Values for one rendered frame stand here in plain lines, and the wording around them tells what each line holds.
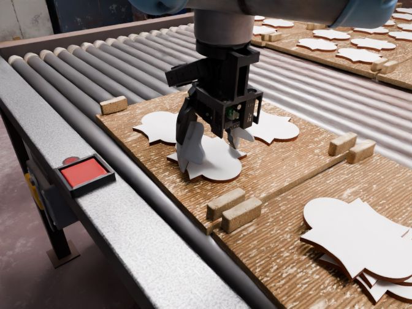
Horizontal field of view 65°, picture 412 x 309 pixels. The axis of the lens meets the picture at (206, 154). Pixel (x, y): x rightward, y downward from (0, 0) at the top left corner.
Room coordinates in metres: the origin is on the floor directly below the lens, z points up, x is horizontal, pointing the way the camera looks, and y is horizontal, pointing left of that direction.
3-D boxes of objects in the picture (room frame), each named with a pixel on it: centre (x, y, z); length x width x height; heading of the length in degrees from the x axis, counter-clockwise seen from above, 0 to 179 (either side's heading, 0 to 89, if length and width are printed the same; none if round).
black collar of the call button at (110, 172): (0.44, 0.20, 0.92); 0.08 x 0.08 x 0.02; 40
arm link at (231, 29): (0.43, -0.03, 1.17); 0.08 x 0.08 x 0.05
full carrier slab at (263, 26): (1.48, -0.21, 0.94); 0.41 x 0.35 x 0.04; 39
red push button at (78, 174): (0.44, 0.20, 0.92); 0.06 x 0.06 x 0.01; 40
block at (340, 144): (0.49, -0.24, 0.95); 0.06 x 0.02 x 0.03; 126
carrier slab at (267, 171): (0.57, -0.02, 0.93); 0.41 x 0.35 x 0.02; 36
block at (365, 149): (0.47, -0.27, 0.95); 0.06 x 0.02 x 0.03; 125
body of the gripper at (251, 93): (0.43, -0.02, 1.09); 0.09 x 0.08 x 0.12; 37
